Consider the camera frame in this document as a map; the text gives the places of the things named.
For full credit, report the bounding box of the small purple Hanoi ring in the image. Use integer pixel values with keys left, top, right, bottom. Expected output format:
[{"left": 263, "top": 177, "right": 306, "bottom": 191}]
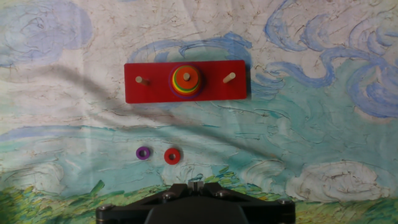
[{"left": 135, "top": 146, "right": 152, "bottom": 161}]

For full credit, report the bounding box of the painted landscape print cloth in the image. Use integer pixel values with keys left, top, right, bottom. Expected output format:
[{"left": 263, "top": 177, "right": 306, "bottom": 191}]
[{"left": 0, "top": 0, "right": 398, "bottom": 224}]

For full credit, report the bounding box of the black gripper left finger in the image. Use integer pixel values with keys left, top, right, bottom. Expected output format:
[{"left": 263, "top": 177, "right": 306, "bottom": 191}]
[{"left": 95, "top": 182, "right": 197, "bottom": 224}]

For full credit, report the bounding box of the large red Hanoi ring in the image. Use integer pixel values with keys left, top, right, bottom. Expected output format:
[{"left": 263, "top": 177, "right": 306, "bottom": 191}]
[{"left": 169, "top": 64, "right": 203, "bottom": 98}]

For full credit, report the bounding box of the yellow Hanoi ring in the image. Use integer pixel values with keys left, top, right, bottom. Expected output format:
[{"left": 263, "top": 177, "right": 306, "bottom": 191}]
[{"left": 170, "top": 65, "right": 202, "bottom": 96}]

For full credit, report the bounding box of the small red Hanoi ring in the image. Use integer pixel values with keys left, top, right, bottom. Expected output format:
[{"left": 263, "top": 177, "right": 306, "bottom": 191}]
[{"left": 164, "top": 147, "right": 182, "bottom": 166}]

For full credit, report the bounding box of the green Hanoi ring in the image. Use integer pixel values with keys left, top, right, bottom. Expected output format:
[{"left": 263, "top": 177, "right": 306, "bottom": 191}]
[{"left": 172, "top": 65, "right": 201, "bottom": 94}]

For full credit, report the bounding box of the orange Hanoi ring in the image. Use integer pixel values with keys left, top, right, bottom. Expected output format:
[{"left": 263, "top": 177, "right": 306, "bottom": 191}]
[{"left": 172, "top": 65, "right": 200, "bottom": 91}]

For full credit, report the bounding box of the red Hanoi board with pegs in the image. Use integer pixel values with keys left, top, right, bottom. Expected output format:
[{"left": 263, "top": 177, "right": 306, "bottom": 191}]
[{"left": 123, "top": 59, "right": 248, "bottom": 105}]

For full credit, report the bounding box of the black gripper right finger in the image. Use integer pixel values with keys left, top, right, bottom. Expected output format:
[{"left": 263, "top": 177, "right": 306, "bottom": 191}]
[{"left": 196, "top": 182, "right": 295, "bottom": 224}]

